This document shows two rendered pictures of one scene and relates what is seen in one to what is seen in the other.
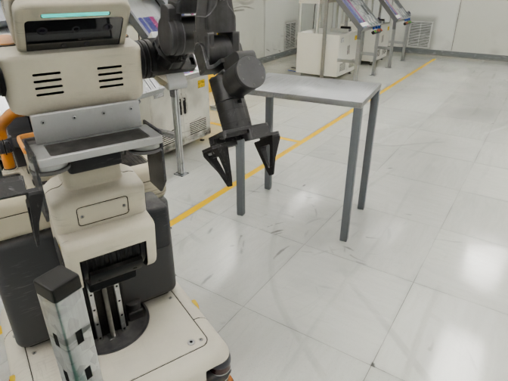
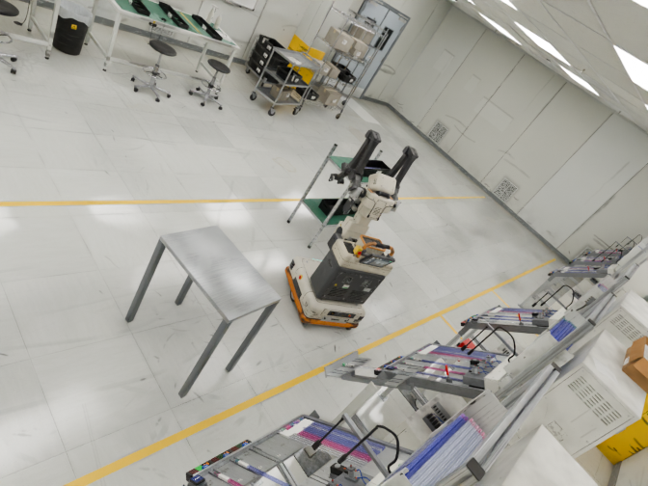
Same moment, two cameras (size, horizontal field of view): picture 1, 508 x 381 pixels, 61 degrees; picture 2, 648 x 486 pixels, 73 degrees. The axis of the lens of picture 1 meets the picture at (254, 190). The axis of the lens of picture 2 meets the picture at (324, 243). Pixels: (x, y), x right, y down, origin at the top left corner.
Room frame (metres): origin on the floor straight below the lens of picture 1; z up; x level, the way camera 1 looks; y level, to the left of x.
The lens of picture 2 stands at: (4.53, -0.05, 2.56)
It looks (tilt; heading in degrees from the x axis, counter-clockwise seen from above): 30 degrees down; 175
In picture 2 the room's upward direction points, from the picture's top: 35 degrees clockwise
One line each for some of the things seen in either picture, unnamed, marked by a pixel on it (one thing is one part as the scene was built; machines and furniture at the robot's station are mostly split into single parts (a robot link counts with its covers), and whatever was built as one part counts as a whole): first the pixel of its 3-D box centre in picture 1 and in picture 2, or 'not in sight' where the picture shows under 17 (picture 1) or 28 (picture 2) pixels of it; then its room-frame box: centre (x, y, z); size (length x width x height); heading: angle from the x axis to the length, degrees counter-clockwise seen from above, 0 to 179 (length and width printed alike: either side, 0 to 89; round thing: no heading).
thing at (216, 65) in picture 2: not in sight; (213, 83); (-1.65, -2.18, 0.28); 0.54 x 0.52 x 0.57; 80
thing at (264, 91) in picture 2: not in sight; (285, 82); (-3.04, -1.52, 0.50); 0.90 x 0.54 x 1.00; 161
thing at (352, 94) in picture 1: (305, 153); (200, 309); (2.38, -0.31, 0.40); 0.70 x 0.45 x 0.80; 64
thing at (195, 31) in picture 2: not in sight; (165, 44); (-1.56, -2.97, 0.40); 1.80 x 0.75 x 0.81; 147
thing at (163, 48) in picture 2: not in sight; (157, 70); (-0.86, -2.61, 0.31); 0.52 x 0.49 x 0.62; 147
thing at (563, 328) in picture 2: not in sight; (547, 348); (2.37, 1.52, 1.52); 0.51 x 0.13 x 0.27; 147
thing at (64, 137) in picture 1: (97, 156); (361, 206); (0.87, 0.34, 0.99); 0.28 x 0.16 x 0.22; 124
